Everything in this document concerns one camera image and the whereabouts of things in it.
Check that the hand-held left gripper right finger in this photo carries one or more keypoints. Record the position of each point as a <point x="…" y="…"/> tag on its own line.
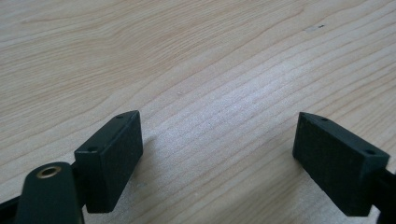
<point x="336" y="168"/>

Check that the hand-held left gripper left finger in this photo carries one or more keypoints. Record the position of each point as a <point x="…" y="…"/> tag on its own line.
<point x="112" y="161"/>

